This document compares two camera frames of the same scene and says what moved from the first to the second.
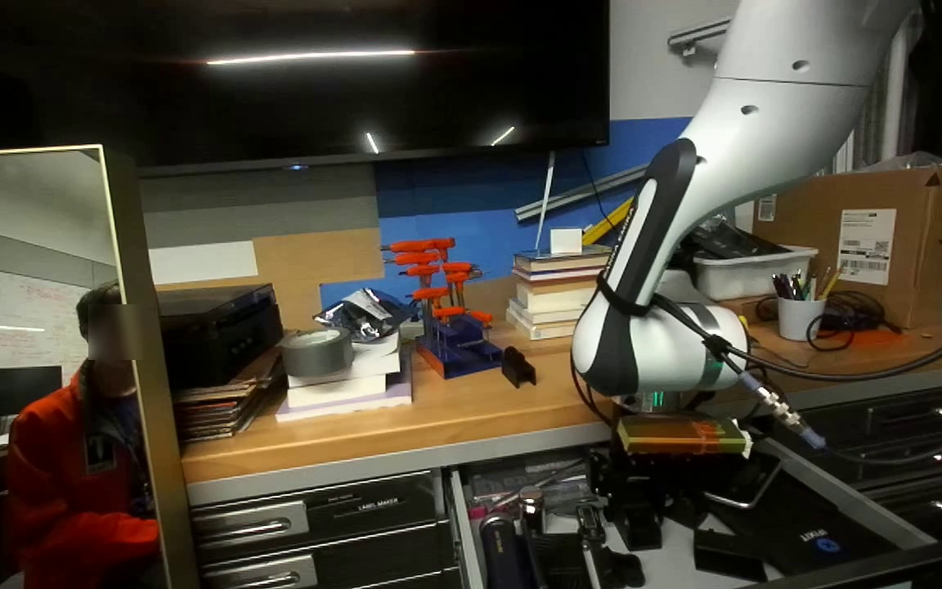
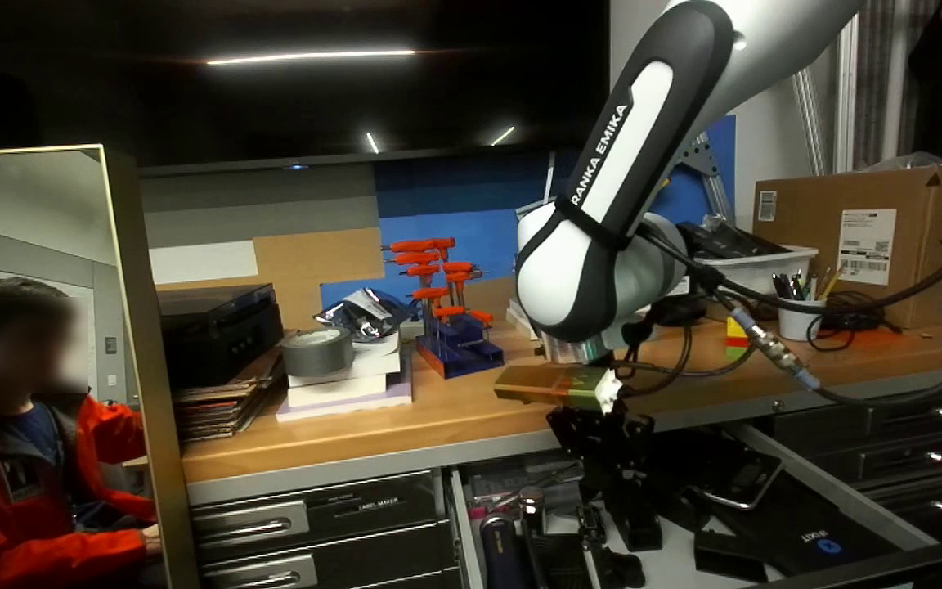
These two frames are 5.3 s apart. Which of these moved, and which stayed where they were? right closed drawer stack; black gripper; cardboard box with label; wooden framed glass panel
Moved: black gripper
Stayed: right closed drawer stack; cardboard box with label; wooden framed glass panel
